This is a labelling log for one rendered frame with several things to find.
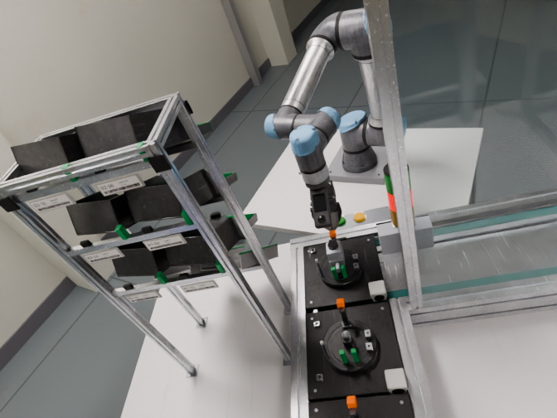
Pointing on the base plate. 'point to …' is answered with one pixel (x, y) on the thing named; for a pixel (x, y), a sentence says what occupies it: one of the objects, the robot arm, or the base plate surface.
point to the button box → (366, 217)
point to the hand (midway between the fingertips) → (331, 230)
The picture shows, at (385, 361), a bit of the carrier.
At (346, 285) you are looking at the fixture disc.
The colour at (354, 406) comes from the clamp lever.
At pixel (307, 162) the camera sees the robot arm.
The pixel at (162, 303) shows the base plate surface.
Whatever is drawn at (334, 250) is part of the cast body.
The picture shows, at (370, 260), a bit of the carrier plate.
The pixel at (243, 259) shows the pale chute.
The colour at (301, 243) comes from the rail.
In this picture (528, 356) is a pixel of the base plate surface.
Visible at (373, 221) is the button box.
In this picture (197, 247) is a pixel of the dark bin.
